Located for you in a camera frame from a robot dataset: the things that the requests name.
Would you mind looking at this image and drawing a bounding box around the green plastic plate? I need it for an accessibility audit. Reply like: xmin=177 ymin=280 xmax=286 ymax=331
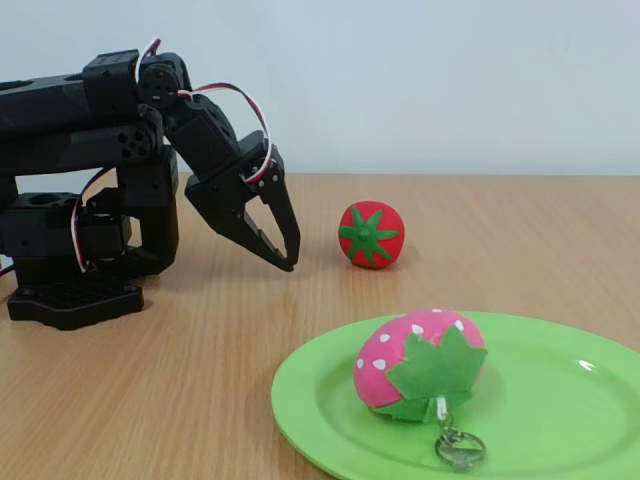
xmin=270 ymin=310 xmax=640 ymax=480

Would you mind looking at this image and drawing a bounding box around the red toy tomato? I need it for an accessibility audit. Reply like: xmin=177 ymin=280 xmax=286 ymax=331
xmin=338 ymin=199 xmax=406 ymax=272

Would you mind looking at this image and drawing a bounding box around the red white servo cable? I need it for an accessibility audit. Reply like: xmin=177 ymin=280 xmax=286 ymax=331
xmin=133 ymin=37 xmax=164 ymax=89
xmin=177 ymin=82 xmax=276 ymax=188
xmin=71 ymin=166 xmax=119 ymax=274

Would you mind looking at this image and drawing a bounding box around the pink strawberry keychain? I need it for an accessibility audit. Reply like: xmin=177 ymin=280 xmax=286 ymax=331
xmin=353 ymin=308 xmax=489 ymax=474

